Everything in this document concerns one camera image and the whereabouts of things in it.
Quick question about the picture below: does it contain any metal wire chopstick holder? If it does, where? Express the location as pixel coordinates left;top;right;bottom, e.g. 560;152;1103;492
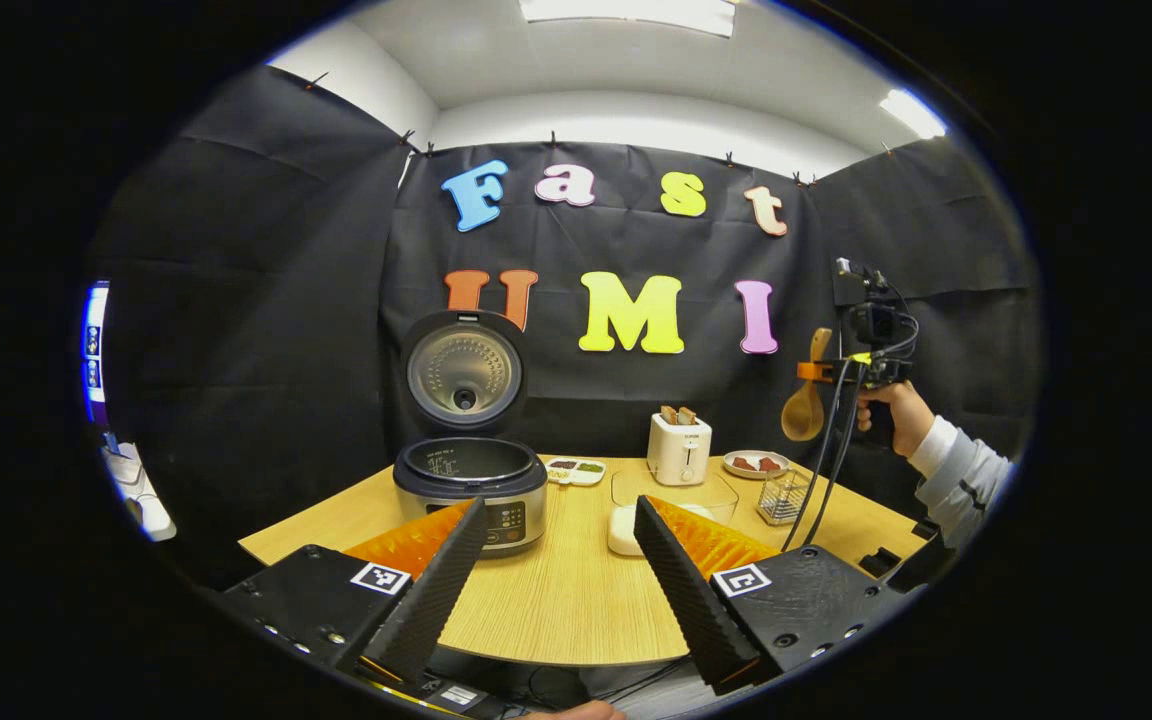
756;468;814;527

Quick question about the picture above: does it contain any white device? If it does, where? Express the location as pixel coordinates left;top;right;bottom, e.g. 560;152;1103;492
101;432;179;543

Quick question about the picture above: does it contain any blue white poster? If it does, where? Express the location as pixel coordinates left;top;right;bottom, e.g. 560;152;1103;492
81;282;112;426

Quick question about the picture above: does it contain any clear glass container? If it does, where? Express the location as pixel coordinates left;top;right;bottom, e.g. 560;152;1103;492
611;467;740;529

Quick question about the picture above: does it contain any long ceiling light panel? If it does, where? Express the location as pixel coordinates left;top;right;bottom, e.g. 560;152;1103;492
519;0;739;39

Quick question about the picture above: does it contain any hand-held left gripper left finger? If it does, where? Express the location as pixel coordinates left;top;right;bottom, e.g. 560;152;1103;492
221;497;490;686

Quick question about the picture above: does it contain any white divided grain tray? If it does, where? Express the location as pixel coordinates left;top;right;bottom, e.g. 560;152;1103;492
544;456;607;487

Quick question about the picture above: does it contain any small ceiling light panel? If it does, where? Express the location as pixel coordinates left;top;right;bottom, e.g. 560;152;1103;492
878;88;949;141

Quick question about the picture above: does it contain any white toaster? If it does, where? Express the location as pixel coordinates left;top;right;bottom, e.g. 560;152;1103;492
648;405;713;487

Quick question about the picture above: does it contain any white rice dish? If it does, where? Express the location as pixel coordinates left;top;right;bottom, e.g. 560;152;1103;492
607;504;717;558

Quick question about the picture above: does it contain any wooden spoon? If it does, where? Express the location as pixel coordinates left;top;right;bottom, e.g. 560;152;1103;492
781;327;834;443

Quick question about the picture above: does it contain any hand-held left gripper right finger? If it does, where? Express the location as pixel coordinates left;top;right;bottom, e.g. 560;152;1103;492
633;494;912;698

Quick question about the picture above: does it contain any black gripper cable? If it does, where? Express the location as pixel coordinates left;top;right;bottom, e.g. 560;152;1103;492
801;360;872;549
781;358;852;553

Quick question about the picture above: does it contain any black backdrop cloth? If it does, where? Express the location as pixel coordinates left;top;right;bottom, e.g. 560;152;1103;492
86;65;1047;561

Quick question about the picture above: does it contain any grey silver rice cooker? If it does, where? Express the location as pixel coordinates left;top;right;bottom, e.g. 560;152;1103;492
393;309;549;557

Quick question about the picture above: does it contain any white round plate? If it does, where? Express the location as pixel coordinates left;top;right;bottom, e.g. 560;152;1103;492
722;449;792;480

